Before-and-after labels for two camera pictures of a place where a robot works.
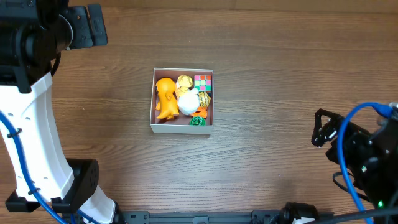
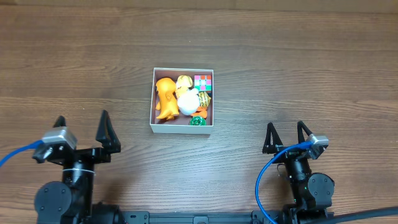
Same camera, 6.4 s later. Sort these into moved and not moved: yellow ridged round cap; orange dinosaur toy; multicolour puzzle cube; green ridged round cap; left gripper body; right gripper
Moved: left gripper body; right gripper
Not moved: multicolour puzzle cube; yellow ridged round cap; green ridged round cap; orange dinosaur toy
